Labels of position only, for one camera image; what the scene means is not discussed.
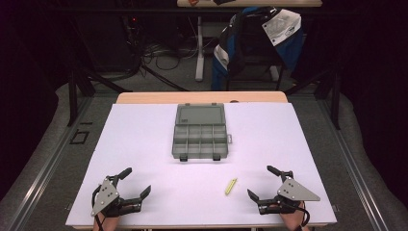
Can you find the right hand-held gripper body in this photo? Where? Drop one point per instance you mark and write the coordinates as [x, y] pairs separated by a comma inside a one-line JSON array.
[[293, 191]]

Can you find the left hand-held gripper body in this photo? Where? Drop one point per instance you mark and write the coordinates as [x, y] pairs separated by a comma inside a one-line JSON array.
[[106, 195]]

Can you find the person's left hand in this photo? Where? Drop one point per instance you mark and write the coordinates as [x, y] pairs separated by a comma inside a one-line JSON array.
[[107, 224]]

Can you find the person's right hand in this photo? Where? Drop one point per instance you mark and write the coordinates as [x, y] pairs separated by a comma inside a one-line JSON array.
[[292, 222]]

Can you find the small yellow-green stick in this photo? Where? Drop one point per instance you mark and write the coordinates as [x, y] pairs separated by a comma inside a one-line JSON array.
[[231, 186]]

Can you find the white table mat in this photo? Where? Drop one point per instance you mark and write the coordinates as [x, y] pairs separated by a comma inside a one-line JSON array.
[[166, 179]]

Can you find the gray plastic compartment box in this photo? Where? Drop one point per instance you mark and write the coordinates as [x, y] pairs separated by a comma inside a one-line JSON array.
[[200, 131]]

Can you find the black metal stand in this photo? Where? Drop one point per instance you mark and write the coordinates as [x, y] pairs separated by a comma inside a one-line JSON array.
[[72, 96], [335, 99]]

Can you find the black chair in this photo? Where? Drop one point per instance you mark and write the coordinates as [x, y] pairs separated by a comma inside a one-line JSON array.
[[256, 48]]

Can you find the blue and white jacket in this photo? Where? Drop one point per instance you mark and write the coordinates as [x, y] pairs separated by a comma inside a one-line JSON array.
[[224, 54]]

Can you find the dark computer case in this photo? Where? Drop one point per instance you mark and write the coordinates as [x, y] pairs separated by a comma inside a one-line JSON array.
[[106, 35]]

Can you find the white desk leg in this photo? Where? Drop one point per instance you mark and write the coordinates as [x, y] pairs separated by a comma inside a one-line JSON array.
[[199, 51]]

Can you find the light wooden background desk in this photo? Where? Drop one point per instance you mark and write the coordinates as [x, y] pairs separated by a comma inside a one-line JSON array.
[[256, 3]]

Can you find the metal floor rail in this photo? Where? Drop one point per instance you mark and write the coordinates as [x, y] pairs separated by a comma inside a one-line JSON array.
[[41, 173], [356, 173]]

